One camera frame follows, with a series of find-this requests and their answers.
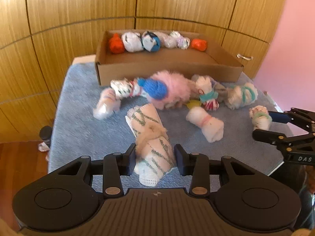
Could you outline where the cardboard box tray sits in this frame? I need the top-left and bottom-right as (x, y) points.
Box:
(94, 29), (244, 86)

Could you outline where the white green-band spotted sock bundle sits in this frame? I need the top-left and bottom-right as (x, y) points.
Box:
(249, 105), (272, 131)

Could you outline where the dark bottle on floor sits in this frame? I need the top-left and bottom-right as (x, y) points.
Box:
(38, 126), (53, 152)

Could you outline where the grey purple sock bundle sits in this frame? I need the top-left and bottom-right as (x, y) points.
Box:
(214, 82), (227, 103)

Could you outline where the white teal red sock bundle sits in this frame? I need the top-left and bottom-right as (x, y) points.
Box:
(186, 75), (220, 111)

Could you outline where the white leaf-print sock bundle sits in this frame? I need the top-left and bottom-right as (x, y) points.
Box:
(110, 78), (143, 99)

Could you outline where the white pink-band sock bundle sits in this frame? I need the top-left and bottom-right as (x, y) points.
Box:
(186, 107), (224, 143)

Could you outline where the white zigzag sock bundle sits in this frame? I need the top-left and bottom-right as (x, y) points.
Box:
(125, 103), (177, 187)

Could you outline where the blue towel mat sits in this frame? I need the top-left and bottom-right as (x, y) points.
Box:
(49, 63), (298, 184)

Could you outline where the upper silver drawer handle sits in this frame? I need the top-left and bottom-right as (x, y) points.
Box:
(236, 53), (254, 61)

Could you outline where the pale translucent sock bundle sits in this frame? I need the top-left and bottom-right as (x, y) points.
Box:
(154, 31), (177, 49)

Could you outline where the white grey sock bundle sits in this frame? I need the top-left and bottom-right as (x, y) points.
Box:
(121, 31), (144, 53)

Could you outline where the white lilac sock bundle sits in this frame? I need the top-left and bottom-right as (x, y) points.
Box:
(170, 31), (191, 50)

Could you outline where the orange sock bundle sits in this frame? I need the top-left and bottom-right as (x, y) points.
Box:
(191, 38), (208, 52)
(108, 33), (125, 54)

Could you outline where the blue grey sock bundle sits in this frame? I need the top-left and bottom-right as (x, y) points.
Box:
(142, 31), (161, 52)

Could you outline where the white teal fluffy sock bundle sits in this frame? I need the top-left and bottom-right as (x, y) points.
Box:
(224, 82), (258, 110)

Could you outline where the pale pink white sock bundle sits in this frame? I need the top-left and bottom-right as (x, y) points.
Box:
(93, 87), (121, 120)

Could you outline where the pink fluffy blue sock bundle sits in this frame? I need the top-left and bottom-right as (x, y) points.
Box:
(137, 70), (199, 110)

